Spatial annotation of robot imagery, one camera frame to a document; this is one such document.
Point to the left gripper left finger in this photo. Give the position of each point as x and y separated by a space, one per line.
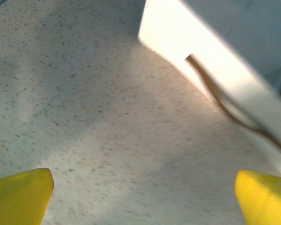
18 199

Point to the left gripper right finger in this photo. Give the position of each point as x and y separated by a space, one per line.
267 201

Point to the white divided storage box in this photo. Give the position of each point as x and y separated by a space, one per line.
201 30

